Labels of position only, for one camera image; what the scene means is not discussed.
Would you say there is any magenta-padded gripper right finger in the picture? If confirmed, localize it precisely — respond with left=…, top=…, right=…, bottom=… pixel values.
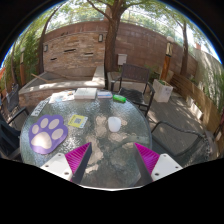
left=133, top=142, right=184, bottom=187

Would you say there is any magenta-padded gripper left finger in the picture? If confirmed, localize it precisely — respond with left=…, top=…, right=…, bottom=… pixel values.
left=39, top=142, right=93, bottom=185

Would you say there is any white computer mouse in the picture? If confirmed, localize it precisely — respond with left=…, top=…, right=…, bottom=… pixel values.
left=107, top=116, right=122, bottom=133

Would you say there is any purple paw-shaped mouse pad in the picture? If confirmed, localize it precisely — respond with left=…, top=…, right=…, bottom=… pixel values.
left=27, top=114, right=69, bottom=155

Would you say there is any grey metal mesh chair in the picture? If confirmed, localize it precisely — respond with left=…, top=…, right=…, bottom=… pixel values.
left=150, top=120, right=214, bottom=168

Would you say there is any yellow square card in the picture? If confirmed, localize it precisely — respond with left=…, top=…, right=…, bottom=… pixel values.
left=67, top=114, right=89, bottom=129

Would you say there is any black metal armchair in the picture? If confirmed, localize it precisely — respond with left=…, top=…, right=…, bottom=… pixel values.
left=0, top=113, right=23, bottom=161

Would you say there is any white printed plate sign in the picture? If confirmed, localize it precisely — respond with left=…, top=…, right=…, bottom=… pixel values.
left=30, top=99, right=50, bottom=117

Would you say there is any wooden slat fence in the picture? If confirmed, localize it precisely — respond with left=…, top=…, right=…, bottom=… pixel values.
left=171, top=73, right=224, bottom=134

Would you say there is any white square planter box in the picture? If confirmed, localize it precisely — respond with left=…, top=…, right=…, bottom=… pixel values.
left=152, top=78, right=174, bottom=103

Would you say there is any white book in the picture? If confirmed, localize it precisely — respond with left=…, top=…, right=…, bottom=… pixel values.
left=73, top=87, right=98, bottom=100

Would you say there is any raised stone basin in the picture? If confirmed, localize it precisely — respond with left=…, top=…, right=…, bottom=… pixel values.
left=18, top=64, right=106, bottom=108

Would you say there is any small green packet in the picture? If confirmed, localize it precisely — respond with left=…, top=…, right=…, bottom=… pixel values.
left=112, top=94, right=127, bottom=104

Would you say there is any black mesh-back chair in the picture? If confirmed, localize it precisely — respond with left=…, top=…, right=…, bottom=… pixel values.
left=2, top=83, right=30, bottom=118

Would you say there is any small blue-edged booklet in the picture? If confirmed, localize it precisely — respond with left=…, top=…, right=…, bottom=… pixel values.
left=96, top=90, right=114, bottom=100

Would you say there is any dark wooden slat armchair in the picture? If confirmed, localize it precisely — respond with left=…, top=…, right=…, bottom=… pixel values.
left=110, top=63, right=156, bottom=117

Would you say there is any thin curved tree trunk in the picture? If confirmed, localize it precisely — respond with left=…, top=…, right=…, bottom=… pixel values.
left=173, top=19, right=190, bottom=77
left=36, top=3, right=64, bottom=75

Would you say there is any thick tree trunk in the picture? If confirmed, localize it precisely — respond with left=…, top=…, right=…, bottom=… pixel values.
left=87, top=0, right=134, bottom=73

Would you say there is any wooden lamp post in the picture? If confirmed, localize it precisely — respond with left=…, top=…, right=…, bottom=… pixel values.
left=19, top=46, right=27, bottom=86
left=161, top=35, right=175, bottom=81

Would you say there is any white wall box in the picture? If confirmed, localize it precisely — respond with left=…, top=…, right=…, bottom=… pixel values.
left=117, top=53, right=128, bottom=67

